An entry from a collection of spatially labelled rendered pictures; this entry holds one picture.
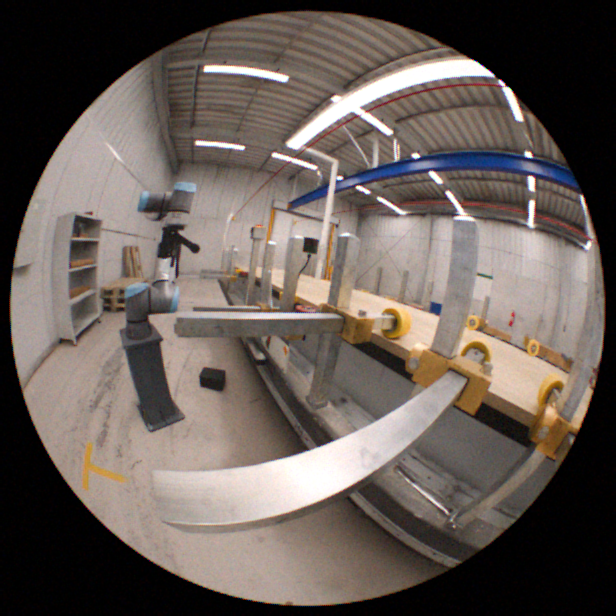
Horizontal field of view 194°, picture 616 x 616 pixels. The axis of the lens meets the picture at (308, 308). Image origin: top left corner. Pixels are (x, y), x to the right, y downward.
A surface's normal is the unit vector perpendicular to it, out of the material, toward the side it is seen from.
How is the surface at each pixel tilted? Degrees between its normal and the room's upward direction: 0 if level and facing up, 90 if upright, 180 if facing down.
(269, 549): 0
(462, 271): 90
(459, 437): 90
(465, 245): 90
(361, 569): 0
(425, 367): 90
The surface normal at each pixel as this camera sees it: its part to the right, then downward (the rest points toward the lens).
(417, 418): 0.15, -0.96
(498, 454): -0.86, -0.02
